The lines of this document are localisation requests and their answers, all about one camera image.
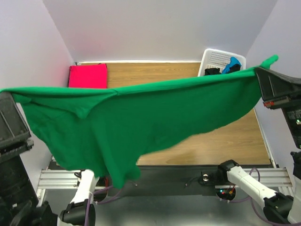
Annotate green t shirt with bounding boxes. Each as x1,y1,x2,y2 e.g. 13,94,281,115
0,54,279,190

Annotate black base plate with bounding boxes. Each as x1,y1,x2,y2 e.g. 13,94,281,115
108,165,230,197

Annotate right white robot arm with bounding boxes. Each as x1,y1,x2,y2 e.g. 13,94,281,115
216,67,301,226

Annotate black t shirt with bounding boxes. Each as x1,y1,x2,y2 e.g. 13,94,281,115
205,64,241,76

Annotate white plastic laundry basket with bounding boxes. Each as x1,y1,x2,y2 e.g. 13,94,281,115
198,48,246,77

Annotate blue t shirt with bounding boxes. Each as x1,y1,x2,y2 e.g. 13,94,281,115
222,56,242,74

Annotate aluminium frame rail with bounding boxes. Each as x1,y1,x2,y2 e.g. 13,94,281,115
27,63,83,226

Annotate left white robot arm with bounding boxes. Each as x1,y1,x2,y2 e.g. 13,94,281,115
0,92,105,226

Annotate folded pink t shirt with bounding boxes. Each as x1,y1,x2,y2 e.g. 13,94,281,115
68,64,108,89

